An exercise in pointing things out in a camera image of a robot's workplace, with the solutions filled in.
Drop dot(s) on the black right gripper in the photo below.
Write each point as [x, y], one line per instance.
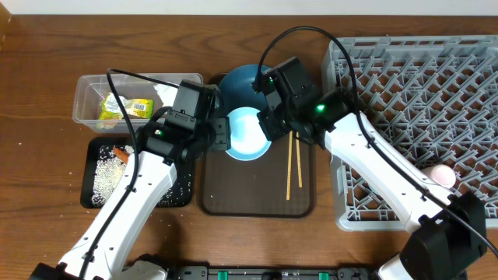
[268, 127]

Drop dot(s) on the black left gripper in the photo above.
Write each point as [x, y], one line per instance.
[222, 133]

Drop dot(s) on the short wooden chopstick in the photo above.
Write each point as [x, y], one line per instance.
[289, 166]

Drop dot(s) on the light blue bowl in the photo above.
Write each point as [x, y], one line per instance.
[247, 140]

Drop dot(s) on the dark blue plate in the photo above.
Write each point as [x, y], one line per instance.
[236, 89]

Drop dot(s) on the white napkin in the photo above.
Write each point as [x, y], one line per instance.
[167, 94]

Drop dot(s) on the orange carrot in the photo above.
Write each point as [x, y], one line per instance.
[121, 154]

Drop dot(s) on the white rice pile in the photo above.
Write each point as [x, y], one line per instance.
[109, 170]

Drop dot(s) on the pink cup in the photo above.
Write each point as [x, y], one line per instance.
[441, 174]

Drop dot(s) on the long wooden chopstick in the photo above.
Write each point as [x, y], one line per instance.
[298, 162]

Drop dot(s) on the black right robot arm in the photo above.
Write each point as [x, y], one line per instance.
[447, 232]

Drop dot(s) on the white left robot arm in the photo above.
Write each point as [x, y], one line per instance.
[102, 250]

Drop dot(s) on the grey dishwasher rack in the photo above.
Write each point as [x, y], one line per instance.
[433, 98]

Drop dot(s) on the brown serving tray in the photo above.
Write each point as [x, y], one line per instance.
[258, 188]

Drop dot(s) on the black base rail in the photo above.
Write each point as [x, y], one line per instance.
[204, 271]

